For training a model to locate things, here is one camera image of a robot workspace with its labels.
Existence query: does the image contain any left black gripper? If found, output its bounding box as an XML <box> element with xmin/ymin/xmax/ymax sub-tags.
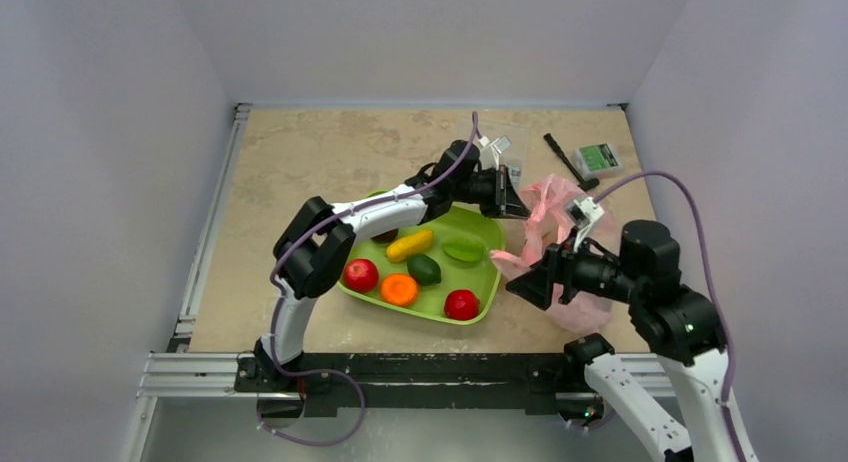
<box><xmin>451</xmin><ymin>165</ymin><xmax>531</xmax><ymax>221</ymax></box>

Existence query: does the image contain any pink plastic bag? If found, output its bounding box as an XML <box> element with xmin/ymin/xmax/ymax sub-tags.
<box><xmin>489</xmin><ymin>174</ymin><xmax>612</xmax><ymax>335</ymax></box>

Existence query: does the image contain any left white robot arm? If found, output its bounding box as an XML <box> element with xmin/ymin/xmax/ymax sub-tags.
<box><xmin>255</xmin><ymin>140</ymin><xmax>530</xmax><ymax>391</ymax></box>

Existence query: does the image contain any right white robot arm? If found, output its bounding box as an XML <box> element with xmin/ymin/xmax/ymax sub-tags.
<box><xmin>506</xmin><ymin>220</ymin><xmax>757</xmax><ymax>461</ymax></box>

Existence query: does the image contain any green fake starfruit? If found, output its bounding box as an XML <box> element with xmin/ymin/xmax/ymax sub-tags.
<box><xmin>441</xmin><ymin>237</ymin><xmax>488</xmax><ymax>263</ymax></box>

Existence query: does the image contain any red fake apple right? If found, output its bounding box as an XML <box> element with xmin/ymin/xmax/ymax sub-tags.
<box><xmin>443</xmin><ymin>289</ymin><xmax>480</xmax><ymax>321</ymax></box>

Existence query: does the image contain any dark green fake avocado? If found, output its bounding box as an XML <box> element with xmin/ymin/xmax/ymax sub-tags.
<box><xmin>406</xmin><ymin>254</ymin><xmax>442</xmax><ymax>286</ymax></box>

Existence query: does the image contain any yellow fake fruit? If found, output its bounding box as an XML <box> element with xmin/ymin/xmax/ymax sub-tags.
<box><xmin>385</xmin><ymin>229</ymin><xmax>435</xmax><ymax>263</ymax></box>

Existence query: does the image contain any dark red fake apple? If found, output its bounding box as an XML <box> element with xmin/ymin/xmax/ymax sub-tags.
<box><xmin>371</xmin><ymin>229</ymin><xmax>399</xmax><ymax>244</ymax></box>

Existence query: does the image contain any orange fake fruit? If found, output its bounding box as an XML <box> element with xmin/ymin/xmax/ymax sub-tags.
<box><xmin>379</xmin><ymin>273</ymin><xmax>419</xmax><ymax>307</ymax></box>

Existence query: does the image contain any red fake apple left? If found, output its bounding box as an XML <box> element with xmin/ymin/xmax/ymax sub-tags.
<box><xmin>342</xmin><ymin>258</ymin><xmax>380</xmax><ymax>293</ymax></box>

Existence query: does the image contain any clear plastic screw box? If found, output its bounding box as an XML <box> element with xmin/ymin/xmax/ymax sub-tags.
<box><xmin>455</xmin><ymin>117</ymin><xmax>529</xmax><ymax>190</ymax></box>

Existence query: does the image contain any small green labelled box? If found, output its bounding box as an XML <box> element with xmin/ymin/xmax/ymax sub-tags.
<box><xmin>573</xmin><ymin>143</ymin><xmax>624</xmax><ymax>179</ymax></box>

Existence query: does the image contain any green plastic tray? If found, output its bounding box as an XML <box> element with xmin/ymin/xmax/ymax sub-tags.
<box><xmin>337</xmin><ymin>205</ymin><xmax>505</xmax><ymax>326</ymax></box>

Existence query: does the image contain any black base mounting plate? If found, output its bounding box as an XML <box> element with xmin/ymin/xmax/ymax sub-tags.
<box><xmin>235</xmin><ymin>351</ymin><xmax>627</xmax><ymax>421</ymax></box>

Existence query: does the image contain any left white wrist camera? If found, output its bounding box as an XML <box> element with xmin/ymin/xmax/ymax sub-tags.
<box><xmin>478</xmin><ymin>136</ymin><xmax>512</xmax><ymax>170</ymax></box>

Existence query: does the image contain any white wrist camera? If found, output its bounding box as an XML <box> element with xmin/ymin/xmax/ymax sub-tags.
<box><xmin>478</xmin><ymin>136</ymin><xmax>512</xmax><ymax>170</ymax></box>
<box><xmin>565</xmin><ymin>195</ymin><xmax>605</xmax><ymax>252</ymax></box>

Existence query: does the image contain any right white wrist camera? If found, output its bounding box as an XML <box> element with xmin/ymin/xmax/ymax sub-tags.
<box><xmin>565</xmin><ymin>195</ymin><xmax>605</xmax><ymax>252</ymax></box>

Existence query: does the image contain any black T-handle tool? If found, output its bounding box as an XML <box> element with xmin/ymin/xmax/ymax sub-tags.
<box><xmin>543</xmin><ymin>133</ymin><xmax>600</xmax><ymax>192</ymax></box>

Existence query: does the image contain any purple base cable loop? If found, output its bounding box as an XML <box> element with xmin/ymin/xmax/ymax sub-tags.
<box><xmin>255</xmin><ymin>367</ymin><xmax>370</xmax><ymax>447</ymax></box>

